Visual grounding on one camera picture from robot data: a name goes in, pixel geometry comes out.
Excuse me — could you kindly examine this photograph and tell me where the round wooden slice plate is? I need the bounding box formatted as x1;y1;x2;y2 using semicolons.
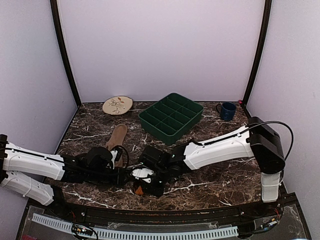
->
102;96;133;116

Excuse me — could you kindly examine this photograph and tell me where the dark blue mug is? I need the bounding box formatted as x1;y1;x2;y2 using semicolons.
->
215;102;237;122

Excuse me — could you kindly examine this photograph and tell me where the white slotted cable duct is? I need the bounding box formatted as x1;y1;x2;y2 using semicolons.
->
31;213;239;240

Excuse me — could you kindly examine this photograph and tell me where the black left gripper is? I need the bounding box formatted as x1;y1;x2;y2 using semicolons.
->
86;167;132;187

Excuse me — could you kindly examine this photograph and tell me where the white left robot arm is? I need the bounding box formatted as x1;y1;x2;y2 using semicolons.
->
0;134;128;218

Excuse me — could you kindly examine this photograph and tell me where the black corner post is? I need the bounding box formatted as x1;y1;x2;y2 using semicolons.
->
242;0;273;109
49;0;82;108

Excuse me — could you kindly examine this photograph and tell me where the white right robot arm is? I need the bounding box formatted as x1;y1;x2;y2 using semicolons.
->
130;116;289;217

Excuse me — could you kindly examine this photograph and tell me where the green divided organizer tray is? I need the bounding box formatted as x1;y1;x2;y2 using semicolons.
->
138;92;204;146

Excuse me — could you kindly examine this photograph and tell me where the black left corner post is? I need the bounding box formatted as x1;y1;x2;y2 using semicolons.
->
49;0;82;108

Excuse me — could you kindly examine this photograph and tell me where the red yellow argyle sock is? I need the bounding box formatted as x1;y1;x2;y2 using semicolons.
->
133;183;144;196

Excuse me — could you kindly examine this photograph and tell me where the black front table rail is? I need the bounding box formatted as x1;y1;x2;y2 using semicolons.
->
25;193;301;226

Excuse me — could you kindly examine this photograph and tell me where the brown ribbed sock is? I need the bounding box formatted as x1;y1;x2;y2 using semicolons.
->
105;123;128;169

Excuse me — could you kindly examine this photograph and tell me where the black right corner post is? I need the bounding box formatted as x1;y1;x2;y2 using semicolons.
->
242;0;273;109

